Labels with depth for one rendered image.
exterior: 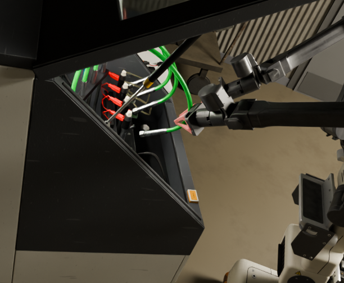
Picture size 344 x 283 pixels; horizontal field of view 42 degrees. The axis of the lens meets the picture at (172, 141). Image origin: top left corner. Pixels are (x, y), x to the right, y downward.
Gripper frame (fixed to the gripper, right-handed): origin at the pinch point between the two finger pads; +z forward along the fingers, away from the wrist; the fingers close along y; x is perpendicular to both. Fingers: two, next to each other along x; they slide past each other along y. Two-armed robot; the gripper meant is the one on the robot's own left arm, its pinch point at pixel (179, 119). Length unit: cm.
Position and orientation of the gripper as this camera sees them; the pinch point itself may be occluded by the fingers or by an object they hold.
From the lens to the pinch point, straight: 141.7
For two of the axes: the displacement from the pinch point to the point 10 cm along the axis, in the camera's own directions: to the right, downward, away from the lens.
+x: 4.4, 8.0, 4.1
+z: -7.1, 0.2, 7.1
